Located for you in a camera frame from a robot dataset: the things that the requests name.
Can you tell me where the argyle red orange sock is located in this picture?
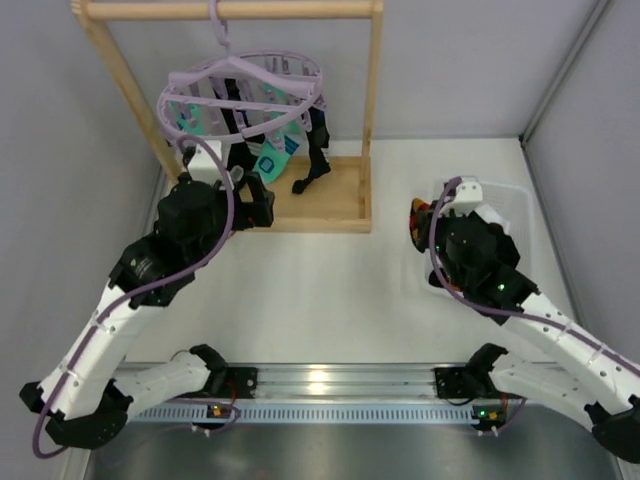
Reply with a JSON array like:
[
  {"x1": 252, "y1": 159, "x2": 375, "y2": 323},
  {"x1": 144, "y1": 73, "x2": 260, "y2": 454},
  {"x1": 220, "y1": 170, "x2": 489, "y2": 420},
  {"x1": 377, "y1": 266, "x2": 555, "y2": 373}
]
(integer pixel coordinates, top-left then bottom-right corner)
[{"x1": 409, "y1": 198, "x2": 433, "y2": 253}]

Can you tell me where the black blue grey sock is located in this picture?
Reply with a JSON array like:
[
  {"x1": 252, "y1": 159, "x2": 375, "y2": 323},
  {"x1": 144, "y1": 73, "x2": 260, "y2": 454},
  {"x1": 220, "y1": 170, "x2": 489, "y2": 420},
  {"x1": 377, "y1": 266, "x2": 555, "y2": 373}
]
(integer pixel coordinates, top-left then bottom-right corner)
[{"x1": 292, "y1": 107, "x2": 331, "y2": 195}]

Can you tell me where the purple round clip hanger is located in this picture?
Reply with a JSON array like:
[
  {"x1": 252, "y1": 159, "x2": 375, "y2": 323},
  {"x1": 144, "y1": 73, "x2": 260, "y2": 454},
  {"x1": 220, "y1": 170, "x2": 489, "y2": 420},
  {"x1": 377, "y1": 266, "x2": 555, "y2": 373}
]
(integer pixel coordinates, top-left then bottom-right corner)
[{"x1": 156, "y1": 1, "x2": 327, "y2": 152}]

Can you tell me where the mint green patterned sock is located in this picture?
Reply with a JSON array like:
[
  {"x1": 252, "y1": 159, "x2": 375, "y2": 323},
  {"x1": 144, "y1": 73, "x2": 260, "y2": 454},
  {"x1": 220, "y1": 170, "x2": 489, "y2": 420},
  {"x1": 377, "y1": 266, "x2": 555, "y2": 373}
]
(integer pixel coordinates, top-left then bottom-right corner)
[{"x1": 169, "y1": 102, "x2": 204, "y2": 135}]

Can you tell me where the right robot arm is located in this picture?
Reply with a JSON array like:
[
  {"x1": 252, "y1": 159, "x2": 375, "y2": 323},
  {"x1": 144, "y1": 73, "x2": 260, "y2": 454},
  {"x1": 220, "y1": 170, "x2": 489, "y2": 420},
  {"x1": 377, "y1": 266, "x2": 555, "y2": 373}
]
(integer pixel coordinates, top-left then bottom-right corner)
[{"x1": 409, "y1": 199, "x2": 639, "y2": 464}]

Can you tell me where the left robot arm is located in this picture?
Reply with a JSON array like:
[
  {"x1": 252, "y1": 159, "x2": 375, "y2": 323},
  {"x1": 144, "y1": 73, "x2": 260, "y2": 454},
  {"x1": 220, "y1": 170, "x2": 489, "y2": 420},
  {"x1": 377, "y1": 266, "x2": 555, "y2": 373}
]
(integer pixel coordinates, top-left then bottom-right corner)
[{"x1": 19, "y1": 168, "x2": 275, "y2": 459}]

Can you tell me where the white plastic basket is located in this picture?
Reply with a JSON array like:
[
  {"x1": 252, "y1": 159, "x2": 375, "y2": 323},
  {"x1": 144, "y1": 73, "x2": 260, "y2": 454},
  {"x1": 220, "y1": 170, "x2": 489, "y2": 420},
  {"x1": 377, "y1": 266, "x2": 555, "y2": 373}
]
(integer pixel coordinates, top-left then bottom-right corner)
[{"x1": 422, "y1": 176, "x2": 536, "y2": 300}]

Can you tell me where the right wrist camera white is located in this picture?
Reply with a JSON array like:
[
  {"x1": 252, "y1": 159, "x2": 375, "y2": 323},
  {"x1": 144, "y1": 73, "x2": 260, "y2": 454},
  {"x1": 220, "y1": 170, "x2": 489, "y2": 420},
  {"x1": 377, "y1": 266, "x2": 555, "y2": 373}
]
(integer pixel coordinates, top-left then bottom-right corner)
[{"x1": 443, "y1": 176, "x2": 483, "y2": 215}]

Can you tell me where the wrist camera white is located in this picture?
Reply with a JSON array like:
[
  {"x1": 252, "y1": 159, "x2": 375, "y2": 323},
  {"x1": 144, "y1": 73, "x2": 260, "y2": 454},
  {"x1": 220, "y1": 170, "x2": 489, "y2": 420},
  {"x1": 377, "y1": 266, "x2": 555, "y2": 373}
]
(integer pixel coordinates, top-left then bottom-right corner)
[
  {"x1": 443, "y1": 176, "x2": 483, "y2": 215},
  {"x1": 182, "y1": 142, "x2": 222, "y2": 185}
]

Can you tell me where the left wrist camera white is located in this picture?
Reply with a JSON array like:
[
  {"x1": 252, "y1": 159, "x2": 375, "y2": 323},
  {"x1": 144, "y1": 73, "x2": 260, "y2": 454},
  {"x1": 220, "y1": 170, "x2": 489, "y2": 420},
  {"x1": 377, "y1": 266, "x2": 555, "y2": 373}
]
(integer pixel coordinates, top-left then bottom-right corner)
[{"x1": 182, "y1": 142, "x2": 222, "y2": 185}]

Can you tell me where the wooden hanger rack frame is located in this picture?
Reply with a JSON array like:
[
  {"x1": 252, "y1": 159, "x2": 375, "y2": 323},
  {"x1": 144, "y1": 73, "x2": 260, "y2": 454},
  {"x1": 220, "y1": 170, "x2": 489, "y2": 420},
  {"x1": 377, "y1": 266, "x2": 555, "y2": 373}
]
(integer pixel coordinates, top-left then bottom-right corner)
[{"x1": 71, "y1": 1, "x2": 384, "y2": 233}]

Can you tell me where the slotted cable duct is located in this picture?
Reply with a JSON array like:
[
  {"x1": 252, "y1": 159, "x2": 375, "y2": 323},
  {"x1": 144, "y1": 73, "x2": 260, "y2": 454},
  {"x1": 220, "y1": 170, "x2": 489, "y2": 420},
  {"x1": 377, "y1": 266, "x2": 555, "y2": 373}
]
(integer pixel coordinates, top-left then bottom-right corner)
[{"x1": 134, "y1": 402, "x2": 503, "y2": 425}]

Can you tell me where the aluminium mounting rail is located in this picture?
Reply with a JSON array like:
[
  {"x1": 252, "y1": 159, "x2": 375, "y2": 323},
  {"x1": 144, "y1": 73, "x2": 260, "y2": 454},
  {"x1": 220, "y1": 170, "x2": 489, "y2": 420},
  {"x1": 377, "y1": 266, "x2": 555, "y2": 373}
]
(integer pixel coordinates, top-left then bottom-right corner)
[{"x1": 114, "y1": 362, "x2": 566, "y2": 404}]

